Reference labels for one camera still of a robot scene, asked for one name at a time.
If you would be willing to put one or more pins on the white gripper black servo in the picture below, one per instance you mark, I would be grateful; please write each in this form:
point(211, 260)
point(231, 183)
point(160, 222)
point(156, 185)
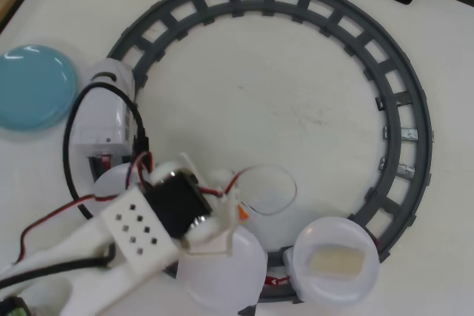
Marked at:
point(232, 209)

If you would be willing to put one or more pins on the orange salmon sushi toy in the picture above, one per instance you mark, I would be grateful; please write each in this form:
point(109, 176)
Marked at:
point(243, 216)

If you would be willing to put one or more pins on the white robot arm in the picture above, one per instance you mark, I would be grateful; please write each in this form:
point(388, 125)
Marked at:
point(92, 294)

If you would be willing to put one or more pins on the beige rice sushi toy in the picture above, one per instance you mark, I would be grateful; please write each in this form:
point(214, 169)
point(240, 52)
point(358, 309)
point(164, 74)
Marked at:
point(335, 264)

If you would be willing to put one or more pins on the white Shinkansen toy locomotive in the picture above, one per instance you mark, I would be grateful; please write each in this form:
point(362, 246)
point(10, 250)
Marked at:
point(100, 123)

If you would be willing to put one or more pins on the blue round dish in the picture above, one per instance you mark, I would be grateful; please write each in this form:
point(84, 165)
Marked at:
point(33, 86)

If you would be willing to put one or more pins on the silver tape strip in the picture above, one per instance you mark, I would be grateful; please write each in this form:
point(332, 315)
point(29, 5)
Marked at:
point(409, 134)
point(405, 170)

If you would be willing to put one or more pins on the white perforated camera box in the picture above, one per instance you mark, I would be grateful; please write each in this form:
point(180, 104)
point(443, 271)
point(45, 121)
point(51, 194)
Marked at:
point(159, 253)

